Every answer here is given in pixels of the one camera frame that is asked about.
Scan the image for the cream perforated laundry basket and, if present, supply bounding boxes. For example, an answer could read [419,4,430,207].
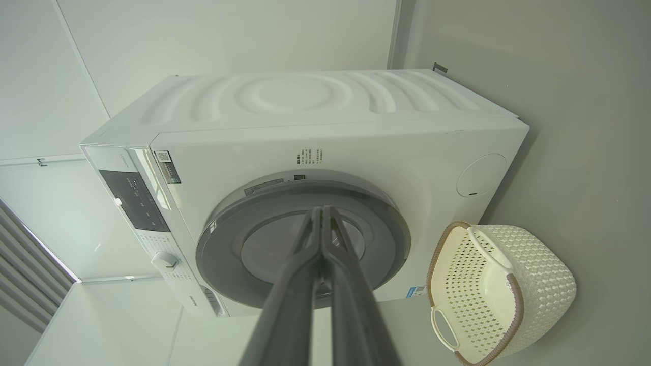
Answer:
[426,221,577,365]

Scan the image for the black white QR label sticker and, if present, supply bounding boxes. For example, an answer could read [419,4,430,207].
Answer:
[154,150,182,185]

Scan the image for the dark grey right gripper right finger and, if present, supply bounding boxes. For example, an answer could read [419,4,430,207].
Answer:
[322,206,402,366]

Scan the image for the white front-load washing machine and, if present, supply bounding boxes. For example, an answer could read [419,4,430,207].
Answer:
[80,62,529,318]

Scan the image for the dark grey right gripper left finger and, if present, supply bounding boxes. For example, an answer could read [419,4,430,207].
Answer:
[239,206,325,366]

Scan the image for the grey window blinds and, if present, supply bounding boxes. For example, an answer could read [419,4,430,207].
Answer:
[0,198,82,334]

